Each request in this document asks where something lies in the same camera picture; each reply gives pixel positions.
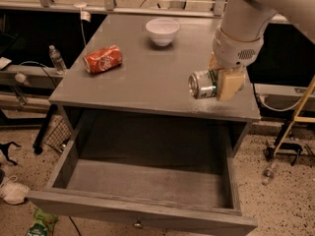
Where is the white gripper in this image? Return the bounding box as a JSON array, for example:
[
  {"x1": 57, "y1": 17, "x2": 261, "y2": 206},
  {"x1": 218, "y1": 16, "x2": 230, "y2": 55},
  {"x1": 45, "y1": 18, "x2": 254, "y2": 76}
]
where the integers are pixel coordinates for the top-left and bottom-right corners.
[{"x1": 209, "y1": 28, "x2": 264, "y2": 101}]

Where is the green silver 7up can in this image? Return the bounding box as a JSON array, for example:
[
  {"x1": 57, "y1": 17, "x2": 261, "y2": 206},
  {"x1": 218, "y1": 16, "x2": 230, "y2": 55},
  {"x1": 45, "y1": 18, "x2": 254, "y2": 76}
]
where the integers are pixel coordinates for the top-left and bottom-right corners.
[{"x1": 188, "y1": 70, "x2": 218, "y2": 99}]

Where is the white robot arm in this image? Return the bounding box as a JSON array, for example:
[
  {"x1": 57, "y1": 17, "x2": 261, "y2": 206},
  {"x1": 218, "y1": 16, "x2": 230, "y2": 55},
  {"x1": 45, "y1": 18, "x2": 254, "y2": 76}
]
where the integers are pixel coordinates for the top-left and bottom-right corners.
[{"x1": 210, "y1": 0, "x2": 315, "y2": 101}]

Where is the orange soda can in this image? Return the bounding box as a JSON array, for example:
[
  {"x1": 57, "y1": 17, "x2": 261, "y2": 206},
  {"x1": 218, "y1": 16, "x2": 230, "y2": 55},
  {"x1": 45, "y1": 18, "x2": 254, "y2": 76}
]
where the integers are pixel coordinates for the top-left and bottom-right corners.
[{"x1": 84, "y1": 45, "x2": 123, "y2": 74}]

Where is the open grey top drawer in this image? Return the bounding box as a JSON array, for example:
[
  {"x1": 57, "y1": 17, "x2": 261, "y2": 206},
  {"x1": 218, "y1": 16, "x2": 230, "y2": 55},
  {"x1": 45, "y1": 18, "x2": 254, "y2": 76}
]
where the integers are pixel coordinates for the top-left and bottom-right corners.
[{"x1": 27, "y1": 110, "x2": 259, "y2": 236}]

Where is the white ceramic bowl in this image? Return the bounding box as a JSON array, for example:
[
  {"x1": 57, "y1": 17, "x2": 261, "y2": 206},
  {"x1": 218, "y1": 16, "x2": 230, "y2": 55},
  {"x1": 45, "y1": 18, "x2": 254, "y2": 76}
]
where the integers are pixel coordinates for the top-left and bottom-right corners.
[{"x1": 146, "y1": 18, "x2": 179, "y2": 46}]

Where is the grey wooden cabinet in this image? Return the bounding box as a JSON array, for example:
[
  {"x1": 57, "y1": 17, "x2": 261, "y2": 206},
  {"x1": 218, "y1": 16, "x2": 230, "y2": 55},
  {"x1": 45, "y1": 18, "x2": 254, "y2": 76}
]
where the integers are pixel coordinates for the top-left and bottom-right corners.
[{"x1": 48, "y1": 14, "x2": 262, "y2": 159}]

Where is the plastic bottle on floor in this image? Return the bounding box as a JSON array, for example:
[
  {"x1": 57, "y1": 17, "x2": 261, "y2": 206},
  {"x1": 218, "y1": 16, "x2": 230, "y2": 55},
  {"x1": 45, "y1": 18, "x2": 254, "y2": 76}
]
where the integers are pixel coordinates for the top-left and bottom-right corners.
[{"x1": 262, "y1": 160, "x2": 278, "y2": 185}]

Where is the white hanging tag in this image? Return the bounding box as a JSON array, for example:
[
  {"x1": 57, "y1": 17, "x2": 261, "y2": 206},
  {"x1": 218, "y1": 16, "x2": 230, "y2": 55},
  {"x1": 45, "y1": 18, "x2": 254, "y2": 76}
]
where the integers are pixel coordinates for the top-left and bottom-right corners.
[{"x1": 81, "y1": 11, "x2": 92, "y2": 22}]

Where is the clear plastic water bottle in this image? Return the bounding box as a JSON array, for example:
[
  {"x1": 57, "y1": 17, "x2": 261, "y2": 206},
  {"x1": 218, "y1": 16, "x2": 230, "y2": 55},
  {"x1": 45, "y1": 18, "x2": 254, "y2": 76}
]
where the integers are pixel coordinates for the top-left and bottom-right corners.
[{"x1": 49, "y1": 45, "x2": 67, "y2": 75}]

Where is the grey side bench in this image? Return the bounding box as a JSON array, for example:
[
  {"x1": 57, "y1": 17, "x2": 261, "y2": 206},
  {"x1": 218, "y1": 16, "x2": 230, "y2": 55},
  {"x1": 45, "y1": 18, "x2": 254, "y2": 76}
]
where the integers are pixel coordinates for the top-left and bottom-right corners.
[{"x1": 0, "y1": 65, "x2": 64, "y2": 89}]

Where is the black clamp on floor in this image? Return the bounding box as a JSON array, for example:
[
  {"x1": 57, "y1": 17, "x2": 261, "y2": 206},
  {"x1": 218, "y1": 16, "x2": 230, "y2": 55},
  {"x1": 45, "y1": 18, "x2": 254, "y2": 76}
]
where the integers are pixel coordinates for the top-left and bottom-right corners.
[{"x1": 0, "y1": 142, "x2": 21, "y2": 165}]

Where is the green snack bag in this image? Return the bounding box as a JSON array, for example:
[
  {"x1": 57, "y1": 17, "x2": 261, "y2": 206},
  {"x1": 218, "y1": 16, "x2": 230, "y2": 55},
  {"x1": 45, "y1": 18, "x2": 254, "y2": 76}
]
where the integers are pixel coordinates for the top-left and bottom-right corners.
[{"x1": 26, "y1": 207, "x2": 58, "y2": 236}]

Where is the white face mask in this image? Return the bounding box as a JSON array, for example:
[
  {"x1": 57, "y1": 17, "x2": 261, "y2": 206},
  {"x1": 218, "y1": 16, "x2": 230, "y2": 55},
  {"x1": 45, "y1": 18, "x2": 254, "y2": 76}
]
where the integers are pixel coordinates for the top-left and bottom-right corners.
[{"x1": 0, "y1": 176, "x2": 30, "y2": 205}]

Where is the yellow black cart frame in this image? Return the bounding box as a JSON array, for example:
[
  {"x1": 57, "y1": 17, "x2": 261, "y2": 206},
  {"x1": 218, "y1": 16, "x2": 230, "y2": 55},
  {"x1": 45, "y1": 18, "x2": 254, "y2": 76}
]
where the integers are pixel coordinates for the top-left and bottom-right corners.
[{"x1": 264, "y1": 76, "x2": 315, "y2": 166}]

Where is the metal railing frame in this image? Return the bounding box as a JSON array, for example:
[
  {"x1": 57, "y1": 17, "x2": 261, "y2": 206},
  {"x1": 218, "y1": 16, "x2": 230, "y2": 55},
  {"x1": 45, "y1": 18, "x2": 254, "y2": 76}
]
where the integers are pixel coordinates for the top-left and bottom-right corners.
[{"x1": 0, "y1": 0, "x2": 230, "y2": 18}]

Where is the wire mesh basket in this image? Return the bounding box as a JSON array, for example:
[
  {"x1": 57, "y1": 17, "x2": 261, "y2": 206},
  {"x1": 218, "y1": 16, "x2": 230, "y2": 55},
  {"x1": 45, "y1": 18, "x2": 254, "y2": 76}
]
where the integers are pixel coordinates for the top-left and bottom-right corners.
[{"x1": 44, "y1": 119, "x2": 71, "y2": 154}]

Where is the black cable on floor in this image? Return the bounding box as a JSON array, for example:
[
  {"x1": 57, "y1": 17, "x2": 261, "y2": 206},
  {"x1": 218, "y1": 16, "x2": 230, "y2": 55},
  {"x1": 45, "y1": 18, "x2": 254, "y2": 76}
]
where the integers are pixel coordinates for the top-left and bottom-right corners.
[{"x1": 68, "y1": 215, "x2": 83, "y2": 236}]

